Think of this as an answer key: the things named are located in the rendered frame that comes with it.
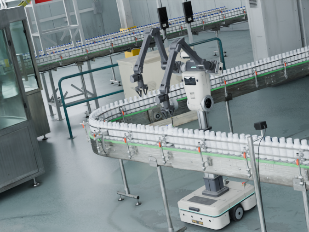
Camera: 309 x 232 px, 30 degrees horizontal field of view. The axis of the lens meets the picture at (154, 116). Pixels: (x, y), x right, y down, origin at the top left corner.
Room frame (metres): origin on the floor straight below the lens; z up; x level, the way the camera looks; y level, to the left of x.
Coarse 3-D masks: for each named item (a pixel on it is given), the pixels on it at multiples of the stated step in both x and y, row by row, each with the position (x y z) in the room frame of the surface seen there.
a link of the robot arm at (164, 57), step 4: (148, 28) 5.38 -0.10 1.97; (152, 28) 5.32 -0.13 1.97; (156, 28) 5.35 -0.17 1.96; (148, 32) 5.32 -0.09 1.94; (156, 32) 5.36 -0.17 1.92; (156, 36) 5.36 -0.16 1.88; (160, 36) 5.40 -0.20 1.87; (156, 40) 5.38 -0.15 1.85; (160, 40) 5.39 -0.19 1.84; (156, 44) 5.40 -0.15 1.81; (160, 44) 5.38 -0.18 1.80; (160, 48) 5.38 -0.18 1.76; (164, 48) 5.40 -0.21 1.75; (160, 52) 5.39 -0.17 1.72; (164, 52) 5.40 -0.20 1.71; (160, 56) 5.41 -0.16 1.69; (164, 56) 5.39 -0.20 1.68; (164, 60) 5.39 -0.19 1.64
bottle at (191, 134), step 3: (189, 129) 4.58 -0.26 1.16; (192, 129) 4.57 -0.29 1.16; (189, 132) 4.55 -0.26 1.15; (192, 132) 4.55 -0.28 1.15; (189, 135) 4.55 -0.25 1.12; (192, 135) 4.54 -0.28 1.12; (189, 141) 4.55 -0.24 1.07; (192, 141) 4.54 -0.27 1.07; (189, 144) 4.56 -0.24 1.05; (192, 144) 4.54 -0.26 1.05; (192, 147) 4.54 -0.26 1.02
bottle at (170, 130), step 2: (168, 124) 4.76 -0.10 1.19; (170, 124) 4.76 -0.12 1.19; (168, 126) 4.74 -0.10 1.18; (170, 126) 4.73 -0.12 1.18; (168, 128) 4.74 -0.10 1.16; (170, 128) 4.73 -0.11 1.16; (172, 128) 4.73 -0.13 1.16; (168, 130) 4.73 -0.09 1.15; (170, 130) 4.72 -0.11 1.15; (172, 130) 4.72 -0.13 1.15; (168, 132) 4.72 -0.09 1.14; (170, 132) 4.71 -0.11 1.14; (172, 132) 4.71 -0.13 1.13; (168, 134) 4.73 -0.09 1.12; (170, 134) 4.72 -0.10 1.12; (172, 134) 4.71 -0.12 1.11; (168, 136) 4.74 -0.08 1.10; (170, 138) 4.72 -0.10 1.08; (172, 138) 4.72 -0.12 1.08; (170, 140) 4.72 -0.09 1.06; (172, 140) 4.72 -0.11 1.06; (172, 142) 4.72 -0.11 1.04
